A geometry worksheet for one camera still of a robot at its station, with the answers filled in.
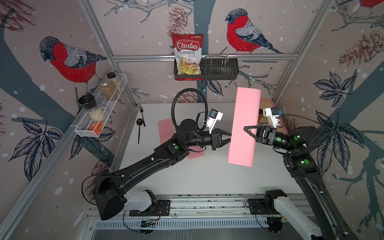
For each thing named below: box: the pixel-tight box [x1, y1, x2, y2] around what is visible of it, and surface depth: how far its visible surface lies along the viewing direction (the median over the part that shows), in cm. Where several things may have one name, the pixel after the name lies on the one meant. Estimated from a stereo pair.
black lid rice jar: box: [78, 94, 106, 122], surface depth 67 cm
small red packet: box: [89, 121, 103, 135], surface depth 68 cm
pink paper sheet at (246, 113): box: [227, 87, 262, 167], surface depth 57 cm
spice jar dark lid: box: [106, 72, 122, 92], surface depth 83 cm
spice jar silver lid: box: [100, 79, 116, 101], surface depth 78 cm
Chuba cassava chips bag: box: [171, 33, 204, 81], surface depth 85 cm
